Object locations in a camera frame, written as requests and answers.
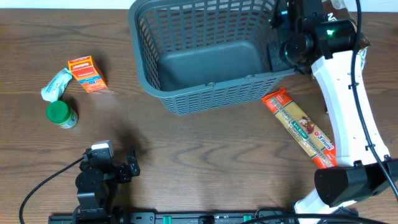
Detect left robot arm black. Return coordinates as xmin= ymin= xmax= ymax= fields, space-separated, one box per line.
xmin=72 ymin=147 xmax=141 ymax=224

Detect crumpled light green packet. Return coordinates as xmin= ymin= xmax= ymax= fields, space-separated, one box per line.
xmin=41 ymin=68 xmax=73 ymax=103

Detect brown Nescafe Gold coffee bag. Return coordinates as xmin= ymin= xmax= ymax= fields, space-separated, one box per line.
xmin=322 ymin=0 xmax=371 ymax=58

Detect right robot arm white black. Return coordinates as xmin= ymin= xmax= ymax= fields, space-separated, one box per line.
xmin=267 ymin=1 xmax=397 ymax=223

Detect San Remo spaghetti packet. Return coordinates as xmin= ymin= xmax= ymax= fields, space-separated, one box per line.
xmin=262 ymin=87 xmax=337 ymax=169

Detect orange medicine box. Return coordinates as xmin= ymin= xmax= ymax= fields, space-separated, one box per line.
xmin=68 ymin=55 xmax=108 ymax=93

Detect grey plastic basket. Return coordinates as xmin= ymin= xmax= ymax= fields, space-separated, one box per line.
xmin=128 ymin=0 xmax=294 ymax=115

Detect green lid seasoning jar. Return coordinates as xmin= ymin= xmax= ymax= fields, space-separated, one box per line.
xmin=46 ymin=101 xmax=78 ymax=129

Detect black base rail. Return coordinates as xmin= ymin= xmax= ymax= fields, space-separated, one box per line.
xmin=48 ymin=208 xmax=296 ymax=224

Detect blue Kleenex tissue multipack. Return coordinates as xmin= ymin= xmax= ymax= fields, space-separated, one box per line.
xmin=358 ymin=47 xmax=368 ymax=70

